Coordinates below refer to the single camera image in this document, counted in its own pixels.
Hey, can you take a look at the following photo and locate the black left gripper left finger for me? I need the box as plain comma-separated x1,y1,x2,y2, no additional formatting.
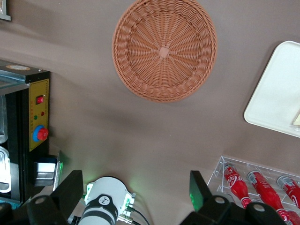
26,170,84,225

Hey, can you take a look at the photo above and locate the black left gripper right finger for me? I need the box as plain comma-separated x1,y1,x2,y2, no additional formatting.
182,170,235,225

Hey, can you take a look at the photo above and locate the triangle sandwich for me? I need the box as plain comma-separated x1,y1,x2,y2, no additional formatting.
292,109,300,128

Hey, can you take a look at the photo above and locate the cream rectangular serving tray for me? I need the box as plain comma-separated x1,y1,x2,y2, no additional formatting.
243,40,300,139

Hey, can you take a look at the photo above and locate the round brown wicker basket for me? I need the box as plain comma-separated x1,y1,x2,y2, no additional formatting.
111,0,218,104

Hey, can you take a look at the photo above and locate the white tray with grey rim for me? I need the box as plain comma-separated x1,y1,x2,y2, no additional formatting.
0,0,12,22

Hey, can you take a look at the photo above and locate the stainless steel pan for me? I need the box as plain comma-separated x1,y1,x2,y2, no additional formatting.
33,153,64,192

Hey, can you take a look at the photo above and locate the clear acrylic bottle rack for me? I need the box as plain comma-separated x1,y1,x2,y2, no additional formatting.
207,155,300,225

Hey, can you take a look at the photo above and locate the red cola bottle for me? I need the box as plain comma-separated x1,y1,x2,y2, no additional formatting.
276,175,300,211
223,163,253,210
247,170,291,219

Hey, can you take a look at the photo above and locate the red emergency stop button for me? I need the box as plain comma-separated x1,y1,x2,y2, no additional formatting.
32,125,50,143

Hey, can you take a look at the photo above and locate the black machine with yellow panel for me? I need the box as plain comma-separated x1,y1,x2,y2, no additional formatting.
0,59,51,205

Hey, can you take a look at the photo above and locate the black base cable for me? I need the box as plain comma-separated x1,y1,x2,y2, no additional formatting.
126,205,151,225

